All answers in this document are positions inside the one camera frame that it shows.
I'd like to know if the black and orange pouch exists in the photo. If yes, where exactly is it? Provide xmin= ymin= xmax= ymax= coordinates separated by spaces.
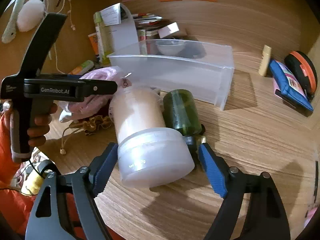
xmin=284 ymin=51 xmax=318 ymax=102

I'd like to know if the pale green plush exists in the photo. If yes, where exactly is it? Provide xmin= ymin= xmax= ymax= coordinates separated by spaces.
xmin=1 ymin=0 xmax=27 ymax=43

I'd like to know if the tall yellow-green bottle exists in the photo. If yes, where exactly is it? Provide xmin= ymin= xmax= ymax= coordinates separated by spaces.
xmin=94 ymin=12 xmax=113 ymax=63

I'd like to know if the blue patchwork pouch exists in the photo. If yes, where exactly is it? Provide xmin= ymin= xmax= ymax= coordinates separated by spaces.
xmin=269 ymin=59 xmax=314 ymax=112

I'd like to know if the white cord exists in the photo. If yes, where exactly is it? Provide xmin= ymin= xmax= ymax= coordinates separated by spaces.
xmin=45 ymin=0 xmax=77 ymax=74

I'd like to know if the stack of books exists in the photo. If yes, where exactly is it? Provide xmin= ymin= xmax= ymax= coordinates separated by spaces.
xmin=132 ymin=12 xmax=170 ymax=40

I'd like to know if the cream lotion bottle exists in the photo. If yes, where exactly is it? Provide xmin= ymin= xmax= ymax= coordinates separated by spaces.
xmin=258 ymin=45 xmax=272 ymax=77

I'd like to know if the white lidded plastic jar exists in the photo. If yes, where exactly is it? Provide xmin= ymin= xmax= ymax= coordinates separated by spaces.
xmin=109 ymin=86 xmax=195 ymax=188

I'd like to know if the dark green glass bottle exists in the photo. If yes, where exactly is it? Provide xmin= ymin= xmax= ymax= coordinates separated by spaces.
xmin=162 ymin=89 xmax=206 ymax=155

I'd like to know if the pink plastic bag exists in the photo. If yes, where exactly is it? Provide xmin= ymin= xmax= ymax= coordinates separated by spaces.
xmin=59 ymin=66 xmax=120 ymax=120

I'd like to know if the wooden desktop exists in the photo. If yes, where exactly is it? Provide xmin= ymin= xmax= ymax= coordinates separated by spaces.
xmin=35 ymin=25 xmax=320 ymax=240

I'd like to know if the gold drawstring pouch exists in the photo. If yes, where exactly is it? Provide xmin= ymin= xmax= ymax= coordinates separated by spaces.
xmin=60 ymin=115 xmax=113 ymax=155

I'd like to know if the white fluffy plush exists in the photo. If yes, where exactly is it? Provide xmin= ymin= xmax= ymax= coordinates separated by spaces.
xmin=16 ymin=0 xmax=45 ymax=32

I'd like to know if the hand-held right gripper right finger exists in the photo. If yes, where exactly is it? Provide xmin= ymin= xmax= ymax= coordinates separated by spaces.
xmin=198 ymin=142 xmax=292 ymax=240

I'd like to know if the small white box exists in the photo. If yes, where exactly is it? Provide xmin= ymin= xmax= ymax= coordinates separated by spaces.
xmin=158 ymin=22 xmax=179 ymax=38

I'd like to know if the clear plastic bin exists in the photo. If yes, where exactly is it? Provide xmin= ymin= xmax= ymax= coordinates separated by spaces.
xmin=107 ymin=39 xmax=235 ymax=111

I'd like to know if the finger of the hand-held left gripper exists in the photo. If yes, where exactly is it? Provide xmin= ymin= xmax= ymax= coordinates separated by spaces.
xmin=78 ymin=79 xmax=118 ymax=102

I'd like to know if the pale yellow object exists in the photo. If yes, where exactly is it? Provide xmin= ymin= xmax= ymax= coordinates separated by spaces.
xmin=21 ymin=172 xmax=44 ymax=195

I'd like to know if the pink flat pouch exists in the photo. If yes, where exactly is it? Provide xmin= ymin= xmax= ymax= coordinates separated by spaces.
xmin=273 ymin=79 xmax=285 ymax=99

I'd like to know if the person's left hand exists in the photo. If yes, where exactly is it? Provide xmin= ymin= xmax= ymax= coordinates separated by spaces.
xmin=27 ymin=103 xmax=58 ymax=147

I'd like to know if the green and orange tube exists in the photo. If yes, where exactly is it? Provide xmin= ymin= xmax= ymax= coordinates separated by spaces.
xmin=69 ymin=60 xmax=94 ymax=75

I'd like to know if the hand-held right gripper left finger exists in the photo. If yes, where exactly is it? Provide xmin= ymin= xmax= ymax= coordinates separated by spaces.
xmin=25 ymin=142 xmax=119 ymax=240

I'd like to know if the white bowl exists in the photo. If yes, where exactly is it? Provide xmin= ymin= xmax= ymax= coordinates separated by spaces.
xmin=155 ymin=40 xmax=185 ymax=55

